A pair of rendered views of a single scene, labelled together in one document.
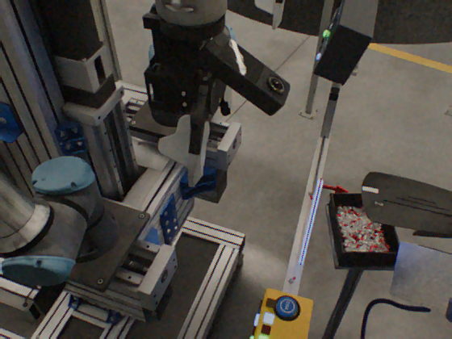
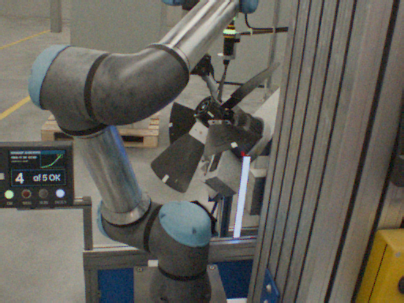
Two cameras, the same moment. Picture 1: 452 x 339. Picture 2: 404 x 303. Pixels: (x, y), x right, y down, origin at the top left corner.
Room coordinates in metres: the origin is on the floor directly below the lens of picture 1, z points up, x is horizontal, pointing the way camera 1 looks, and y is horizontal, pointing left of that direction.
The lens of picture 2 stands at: (1.49, 0.89, 1.77)
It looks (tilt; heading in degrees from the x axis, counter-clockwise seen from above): 23 degrees down; 239
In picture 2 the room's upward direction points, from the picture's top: 5 degrees clockwise
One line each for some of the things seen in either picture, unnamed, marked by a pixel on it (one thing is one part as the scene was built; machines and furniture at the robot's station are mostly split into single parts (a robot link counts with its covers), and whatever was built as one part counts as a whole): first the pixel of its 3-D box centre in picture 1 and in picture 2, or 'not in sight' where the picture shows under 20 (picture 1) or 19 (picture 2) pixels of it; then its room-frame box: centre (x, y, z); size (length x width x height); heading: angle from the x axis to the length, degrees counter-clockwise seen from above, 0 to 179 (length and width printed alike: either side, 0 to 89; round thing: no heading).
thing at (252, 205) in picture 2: not in sight; (263, 192); (0.15, -0.66, 0.73); 0.15 x 0.09 x 0.22; 163
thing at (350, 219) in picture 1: (360, 230); not in sight; (0.76, -0.40, 0.83); 0.19 x 0.14 x 0.04; 179
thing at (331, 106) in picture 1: (329, 114); (87, 224); (1.14, -0.35, 0.96); 0.03 x 0.03 x 0.20; 73
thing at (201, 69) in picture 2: not in sight; (194, 51); (0.93, -0.10, 1.57); 0.09 x 0.08 x 0.12; 73
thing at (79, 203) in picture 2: (338, 76); (54, 203); (1.24, -0.38, 1.04); 0.24 x 0.03 x 0.03; 163
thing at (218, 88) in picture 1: (189, 60); not in sight; (0.45, 0.04, 1.62); 0.09 x 0.08 x 0.12; 73
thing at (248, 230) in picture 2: not in sight; (243, 230); (0.28, -0.60, 0.56); 0.19 x 0.04 x 0.04; 163
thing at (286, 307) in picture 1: (286, 307); not in sight; (0.40, -0.12, 1.08); 0.04 x 0.04 x 0.02
